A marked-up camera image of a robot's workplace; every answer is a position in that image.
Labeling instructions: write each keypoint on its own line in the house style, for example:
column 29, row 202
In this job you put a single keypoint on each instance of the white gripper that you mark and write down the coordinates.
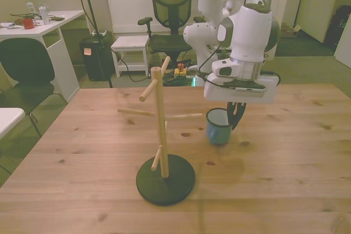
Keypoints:
column 219, row 92

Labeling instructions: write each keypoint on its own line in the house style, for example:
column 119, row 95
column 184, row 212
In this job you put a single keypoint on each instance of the blue enamel mug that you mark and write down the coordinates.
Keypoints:
column 216, row 135

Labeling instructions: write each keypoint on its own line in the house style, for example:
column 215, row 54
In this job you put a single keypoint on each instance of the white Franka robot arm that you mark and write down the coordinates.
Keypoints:
column 246, row 31

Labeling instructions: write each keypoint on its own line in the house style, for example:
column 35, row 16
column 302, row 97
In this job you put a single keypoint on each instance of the wooden mug tree black base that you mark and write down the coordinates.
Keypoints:
column 158, row 94

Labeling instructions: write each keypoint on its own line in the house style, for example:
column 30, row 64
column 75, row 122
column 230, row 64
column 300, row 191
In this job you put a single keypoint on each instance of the red mug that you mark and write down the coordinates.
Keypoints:
column 27, row 23

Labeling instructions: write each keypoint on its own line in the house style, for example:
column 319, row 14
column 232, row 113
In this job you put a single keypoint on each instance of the yellow emergency stop button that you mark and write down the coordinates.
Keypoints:
column 180, row 71

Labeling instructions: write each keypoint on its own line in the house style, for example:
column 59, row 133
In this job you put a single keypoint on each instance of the cardboard box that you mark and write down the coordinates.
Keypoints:
column 290, row 29

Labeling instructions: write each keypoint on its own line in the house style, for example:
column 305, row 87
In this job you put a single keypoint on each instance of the black mesh office chair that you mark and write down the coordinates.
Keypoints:
column 171, row 6

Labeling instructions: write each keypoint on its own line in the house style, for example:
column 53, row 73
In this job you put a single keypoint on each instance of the small white side table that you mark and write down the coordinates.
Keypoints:
column 131, row 42

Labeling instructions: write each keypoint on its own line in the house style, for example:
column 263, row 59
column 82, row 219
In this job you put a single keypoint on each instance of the black suitcase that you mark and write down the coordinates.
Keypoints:
column 338, row 25

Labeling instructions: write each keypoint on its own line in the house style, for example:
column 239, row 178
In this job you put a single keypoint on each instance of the black box with orange note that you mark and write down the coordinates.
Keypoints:
column 97, row 61

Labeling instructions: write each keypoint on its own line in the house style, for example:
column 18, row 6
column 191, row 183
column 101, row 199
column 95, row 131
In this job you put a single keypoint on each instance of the black tripod stand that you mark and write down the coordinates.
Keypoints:
column 89, row 4

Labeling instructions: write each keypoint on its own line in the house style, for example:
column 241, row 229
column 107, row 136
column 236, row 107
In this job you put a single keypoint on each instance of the white desk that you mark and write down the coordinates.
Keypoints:
column 68, row 14

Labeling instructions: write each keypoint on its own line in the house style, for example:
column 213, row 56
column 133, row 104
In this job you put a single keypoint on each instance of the clear plastic bottle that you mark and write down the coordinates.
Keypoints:
column 44, row 13

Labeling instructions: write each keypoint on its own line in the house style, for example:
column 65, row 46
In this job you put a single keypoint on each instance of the black plastic side chair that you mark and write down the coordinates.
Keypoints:
column 24, row 61

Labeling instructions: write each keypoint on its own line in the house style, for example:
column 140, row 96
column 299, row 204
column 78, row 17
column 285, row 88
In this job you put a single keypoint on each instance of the white round-cornered table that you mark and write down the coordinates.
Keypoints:
column 8, row 119

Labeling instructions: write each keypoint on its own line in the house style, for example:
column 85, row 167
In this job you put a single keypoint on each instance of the bottle with green label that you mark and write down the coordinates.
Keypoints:
column 30, row 6

